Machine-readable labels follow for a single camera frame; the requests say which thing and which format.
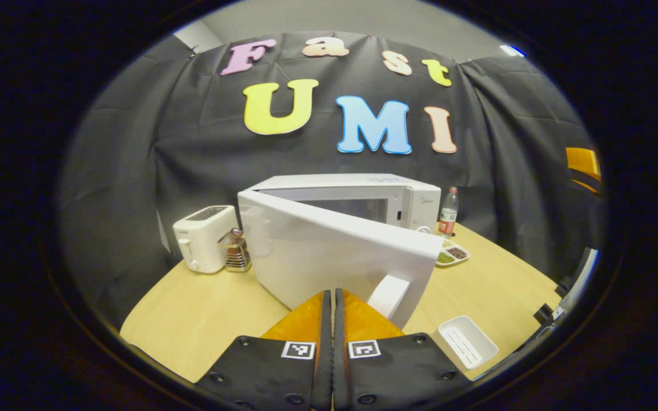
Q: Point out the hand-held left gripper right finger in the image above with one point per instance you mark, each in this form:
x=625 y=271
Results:
x=340 y=365

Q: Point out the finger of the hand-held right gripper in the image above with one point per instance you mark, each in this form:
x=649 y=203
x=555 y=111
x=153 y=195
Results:
x=583 y=162
x=586 y=186

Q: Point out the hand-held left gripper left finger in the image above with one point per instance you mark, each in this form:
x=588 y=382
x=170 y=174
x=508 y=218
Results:
x=324 y=365

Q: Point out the white microwave oven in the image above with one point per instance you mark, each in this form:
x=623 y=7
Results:
x=317 y=251

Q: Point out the small white ribbed tray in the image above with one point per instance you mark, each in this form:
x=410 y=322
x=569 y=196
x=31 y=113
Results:
x=466 y=342

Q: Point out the small ceiling spot lights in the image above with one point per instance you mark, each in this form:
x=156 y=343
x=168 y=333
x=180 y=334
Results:
x=512 y=51

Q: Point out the plastic bottle with red label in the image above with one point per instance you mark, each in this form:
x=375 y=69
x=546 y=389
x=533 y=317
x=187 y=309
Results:
x=449 y=220

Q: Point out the white divided dish of beans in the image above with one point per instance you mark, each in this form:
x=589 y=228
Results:
x=449 y=258

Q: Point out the white toaster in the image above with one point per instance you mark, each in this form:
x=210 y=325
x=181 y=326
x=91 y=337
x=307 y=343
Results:
x=203 y=245

